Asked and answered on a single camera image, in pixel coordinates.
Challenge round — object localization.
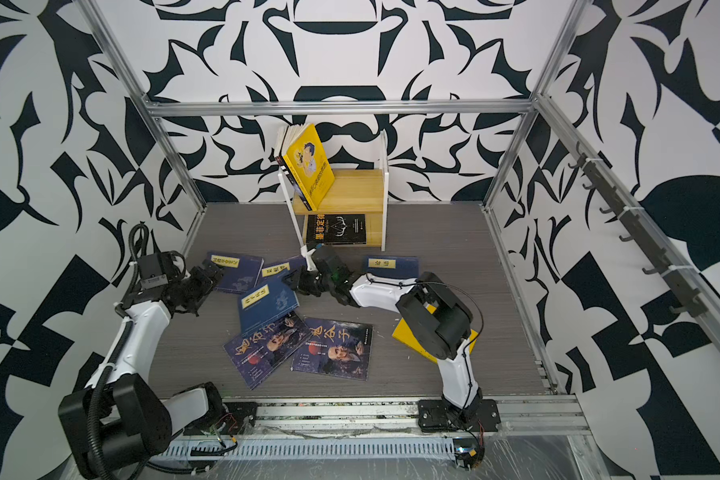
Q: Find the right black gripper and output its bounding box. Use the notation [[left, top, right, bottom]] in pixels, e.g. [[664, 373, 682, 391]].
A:
[[282, 265, 339, 297]]

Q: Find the blue book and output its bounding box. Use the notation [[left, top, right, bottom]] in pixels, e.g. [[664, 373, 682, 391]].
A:
[[207, 251, 264, 294], [237, 278, 299, 334], [261, 256, 306, 280], [364, 255, 420, 280]]

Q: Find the yellow cartoon book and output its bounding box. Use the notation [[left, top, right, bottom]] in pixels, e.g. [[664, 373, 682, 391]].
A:
[[392, 304, 478, 363], [275, 124, 335, 211]]

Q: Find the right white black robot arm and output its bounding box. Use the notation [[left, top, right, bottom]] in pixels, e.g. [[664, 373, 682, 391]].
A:
[[283, 245, 482, 424]]

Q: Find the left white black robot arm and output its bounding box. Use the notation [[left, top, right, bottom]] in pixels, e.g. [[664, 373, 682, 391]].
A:
[[58, 223, 225, 479]]

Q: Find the black book yellow title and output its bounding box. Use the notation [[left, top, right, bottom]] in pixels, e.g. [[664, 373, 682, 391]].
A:
[[304, 214, 367, 245]]

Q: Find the dark portrait book right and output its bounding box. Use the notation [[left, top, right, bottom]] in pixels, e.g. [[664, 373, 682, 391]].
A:
[[291, 318, 373, 381]]

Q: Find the dark portrait book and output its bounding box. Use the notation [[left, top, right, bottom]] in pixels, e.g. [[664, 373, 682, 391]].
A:
[[223, 312, 311, 390], [291, 318, 373, 381]]

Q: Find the dark portrait book left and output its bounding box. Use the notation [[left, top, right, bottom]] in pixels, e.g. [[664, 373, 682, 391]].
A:
[[223, 312, 311, 390]]

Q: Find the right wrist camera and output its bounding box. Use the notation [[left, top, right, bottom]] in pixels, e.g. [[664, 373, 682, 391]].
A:
[[300, 246, 318, 272]]

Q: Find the wooden white frame bookshelf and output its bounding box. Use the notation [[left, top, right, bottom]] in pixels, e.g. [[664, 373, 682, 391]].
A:
[[277, 130, 390, 252]]

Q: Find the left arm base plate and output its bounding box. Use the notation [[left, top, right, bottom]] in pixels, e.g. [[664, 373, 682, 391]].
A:
[[211, 401, 259, 436]]

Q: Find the white slotted cable duct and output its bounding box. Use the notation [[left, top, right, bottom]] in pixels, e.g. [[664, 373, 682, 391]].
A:
[[155, 437, 456, 462]]

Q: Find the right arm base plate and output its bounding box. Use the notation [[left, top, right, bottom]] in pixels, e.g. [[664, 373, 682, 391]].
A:
[[417, 398, 501, 433]]

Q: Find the wall coat hook rail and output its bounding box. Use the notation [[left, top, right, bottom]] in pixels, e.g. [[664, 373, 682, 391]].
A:
[[569, 141, 709, 318]]

